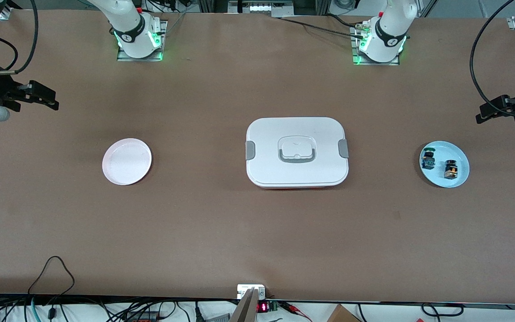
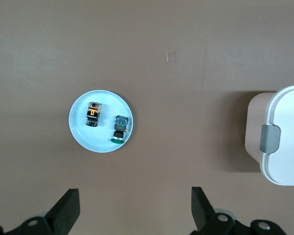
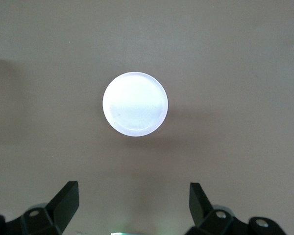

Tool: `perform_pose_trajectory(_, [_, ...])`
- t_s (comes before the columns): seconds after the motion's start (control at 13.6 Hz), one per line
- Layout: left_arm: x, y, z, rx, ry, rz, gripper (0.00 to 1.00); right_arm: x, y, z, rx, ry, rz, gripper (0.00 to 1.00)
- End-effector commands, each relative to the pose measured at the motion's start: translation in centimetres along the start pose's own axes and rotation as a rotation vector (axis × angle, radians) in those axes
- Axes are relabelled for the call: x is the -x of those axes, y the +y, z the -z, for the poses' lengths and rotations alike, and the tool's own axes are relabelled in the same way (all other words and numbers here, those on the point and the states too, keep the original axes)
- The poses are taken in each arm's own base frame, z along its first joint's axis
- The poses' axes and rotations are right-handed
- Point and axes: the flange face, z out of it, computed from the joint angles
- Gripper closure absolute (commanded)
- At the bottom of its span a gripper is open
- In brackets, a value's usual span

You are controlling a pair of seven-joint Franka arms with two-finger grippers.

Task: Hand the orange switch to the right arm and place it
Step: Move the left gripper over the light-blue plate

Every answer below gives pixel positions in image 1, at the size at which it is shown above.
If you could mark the brown cardboard box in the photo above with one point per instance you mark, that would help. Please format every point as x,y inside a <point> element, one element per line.
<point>342,315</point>

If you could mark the light blue round plate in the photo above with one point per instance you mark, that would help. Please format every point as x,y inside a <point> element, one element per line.
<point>458,154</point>

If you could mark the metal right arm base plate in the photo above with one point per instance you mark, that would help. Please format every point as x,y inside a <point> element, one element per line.
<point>141,59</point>

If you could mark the red digit display board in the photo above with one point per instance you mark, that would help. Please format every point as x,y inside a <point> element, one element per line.
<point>263,307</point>

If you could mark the orange black push-button switch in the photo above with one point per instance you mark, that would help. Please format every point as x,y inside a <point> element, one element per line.
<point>450,169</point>

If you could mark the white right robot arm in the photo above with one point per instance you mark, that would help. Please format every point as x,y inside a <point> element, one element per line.
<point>132,27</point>

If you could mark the red power strip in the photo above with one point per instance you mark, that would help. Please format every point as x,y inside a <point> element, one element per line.
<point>143,318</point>

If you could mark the metal equipment box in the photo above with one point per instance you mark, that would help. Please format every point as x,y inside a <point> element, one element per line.
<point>262,8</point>

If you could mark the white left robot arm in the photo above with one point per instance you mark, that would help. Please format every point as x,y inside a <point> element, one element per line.
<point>387,31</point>

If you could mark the aluminium profile bar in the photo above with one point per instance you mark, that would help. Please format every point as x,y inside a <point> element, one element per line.
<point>245,308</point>

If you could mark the white socket block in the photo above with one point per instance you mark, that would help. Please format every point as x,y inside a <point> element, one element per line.
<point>244,290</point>

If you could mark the green push-button switch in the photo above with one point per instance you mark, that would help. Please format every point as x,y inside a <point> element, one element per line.
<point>428,158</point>

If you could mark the pale pink round plate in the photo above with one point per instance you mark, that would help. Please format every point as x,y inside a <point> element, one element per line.
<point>127,162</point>

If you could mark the red clip leads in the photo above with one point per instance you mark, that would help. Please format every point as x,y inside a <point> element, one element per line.
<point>295,309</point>

